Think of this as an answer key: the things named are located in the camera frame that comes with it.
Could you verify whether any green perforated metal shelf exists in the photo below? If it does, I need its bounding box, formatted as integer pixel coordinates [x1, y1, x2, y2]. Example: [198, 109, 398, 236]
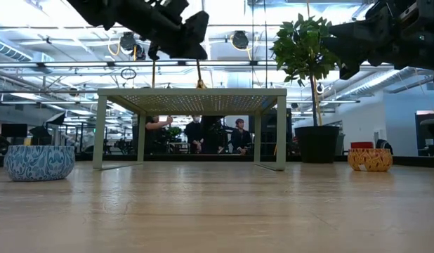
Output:
[92, 88, 288, 172]

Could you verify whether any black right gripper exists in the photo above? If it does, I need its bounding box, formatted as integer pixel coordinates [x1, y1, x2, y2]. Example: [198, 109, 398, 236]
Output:
[322, 0, 420, 81]

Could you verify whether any person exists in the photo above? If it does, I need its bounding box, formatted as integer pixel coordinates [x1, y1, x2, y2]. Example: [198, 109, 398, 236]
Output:
[230, 118, 253, 156]
[143, 115, 174, 155]
[183, 115, 205, 155]

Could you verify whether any black office chair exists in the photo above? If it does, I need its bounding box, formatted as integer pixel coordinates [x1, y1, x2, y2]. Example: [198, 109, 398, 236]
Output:
[419, 117, 434, 145]

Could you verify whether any black softbox lamp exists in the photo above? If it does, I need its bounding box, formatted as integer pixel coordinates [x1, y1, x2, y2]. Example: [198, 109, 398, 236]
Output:
[29, 111, 67, 145]

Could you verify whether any black plant pot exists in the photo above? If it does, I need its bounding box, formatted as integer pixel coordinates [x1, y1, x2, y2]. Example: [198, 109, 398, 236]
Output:
[294, 125, 341, 164]

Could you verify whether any white tealight candle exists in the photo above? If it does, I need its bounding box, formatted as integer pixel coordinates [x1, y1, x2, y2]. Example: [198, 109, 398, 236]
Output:
[347, 148, 393, 173]

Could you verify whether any black ceiling spotlight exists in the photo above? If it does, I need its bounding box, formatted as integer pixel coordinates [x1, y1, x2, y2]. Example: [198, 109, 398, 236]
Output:
[119, 31, 138, 52]
[232, 30, 250, 51]

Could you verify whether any black monitor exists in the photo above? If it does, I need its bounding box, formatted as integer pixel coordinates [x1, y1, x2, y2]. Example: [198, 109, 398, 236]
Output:
[1, 123, 29, 138]

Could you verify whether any blue patterned candle bowl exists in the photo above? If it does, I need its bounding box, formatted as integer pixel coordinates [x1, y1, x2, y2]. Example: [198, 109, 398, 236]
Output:
[3, 145, 76, 182]

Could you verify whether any green leafy plant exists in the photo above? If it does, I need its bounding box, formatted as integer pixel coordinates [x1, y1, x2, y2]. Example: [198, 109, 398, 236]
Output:
[270, 13, 341, 127]

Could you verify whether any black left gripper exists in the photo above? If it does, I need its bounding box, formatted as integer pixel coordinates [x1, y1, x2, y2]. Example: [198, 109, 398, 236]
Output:
[111, 0, 210, 61]

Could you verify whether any black backpack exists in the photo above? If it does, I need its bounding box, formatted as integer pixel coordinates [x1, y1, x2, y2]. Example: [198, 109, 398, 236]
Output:
[375, 138, 394, 155]

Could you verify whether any black coiled cable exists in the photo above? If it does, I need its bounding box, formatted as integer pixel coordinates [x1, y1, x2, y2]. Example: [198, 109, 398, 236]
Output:
[120, 67, 138, 81]

